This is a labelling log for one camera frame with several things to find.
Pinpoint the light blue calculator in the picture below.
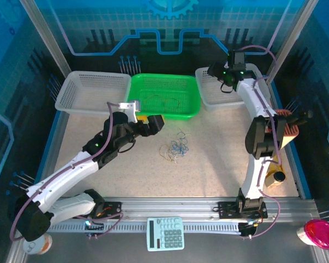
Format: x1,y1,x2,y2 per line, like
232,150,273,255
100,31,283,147
146,216,185,252

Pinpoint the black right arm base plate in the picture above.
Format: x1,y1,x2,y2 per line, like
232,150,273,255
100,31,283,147
218,201,268,220

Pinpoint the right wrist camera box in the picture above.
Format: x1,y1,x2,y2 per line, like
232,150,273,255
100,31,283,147
229,50,247,69

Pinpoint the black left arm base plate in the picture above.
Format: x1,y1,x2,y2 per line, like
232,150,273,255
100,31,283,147
95,201,123,220

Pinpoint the white perforated plastic basket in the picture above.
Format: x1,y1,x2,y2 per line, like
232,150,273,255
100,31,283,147
54,70,132,116
194,62,271,113

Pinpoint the aluminium front rail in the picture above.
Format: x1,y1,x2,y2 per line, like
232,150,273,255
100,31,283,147
24,196,317,220

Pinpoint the white cup pink lid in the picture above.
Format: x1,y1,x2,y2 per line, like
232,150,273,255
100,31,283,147
296,219,329,250

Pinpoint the aluminium frame post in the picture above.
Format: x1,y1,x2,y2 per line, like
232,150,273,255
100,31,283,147
265,0,319,83
18,0,72,78

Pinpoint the grey slotted cable duct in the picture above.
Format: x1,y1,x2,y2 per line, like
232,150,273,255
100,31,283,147
49,221,243,234

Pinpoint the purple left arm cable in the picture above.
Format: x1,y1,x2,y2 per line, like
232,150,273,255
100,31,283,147
9,102,124,242

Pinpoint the green perforated plastic basket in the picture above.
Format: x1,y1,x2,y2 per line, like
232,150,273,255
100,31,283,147
125,73,201,121

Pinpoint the white tape roll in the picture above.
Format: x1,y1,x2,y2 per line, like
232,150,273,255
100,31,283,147
22,232,53,255

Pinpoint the thin white cable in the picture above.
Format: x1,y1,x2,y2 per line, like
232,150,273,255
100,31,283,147
171,133,192,165

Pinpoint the beige orange slotted holder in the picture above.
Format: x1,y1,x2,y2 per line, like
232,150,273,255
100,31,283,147
274,108,300,150

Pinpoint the black handled tool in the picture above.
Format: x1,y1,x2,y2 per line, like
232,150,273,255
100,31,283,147
285,109,314,129

